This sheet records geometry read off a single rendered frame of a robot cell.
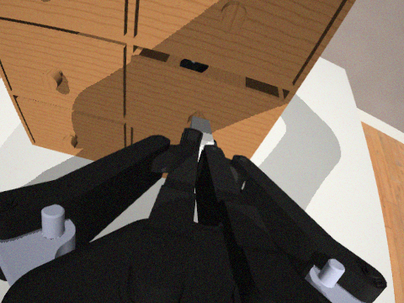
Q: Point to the black nine-volt battery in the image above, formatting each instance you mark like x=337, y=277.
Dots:
x=195, y=66

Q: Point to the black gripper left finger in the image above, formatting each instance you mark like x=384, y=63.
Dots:
x=43, y=221

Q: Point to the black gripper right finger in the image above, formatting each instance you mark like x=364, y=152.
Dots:
x=265, y=268

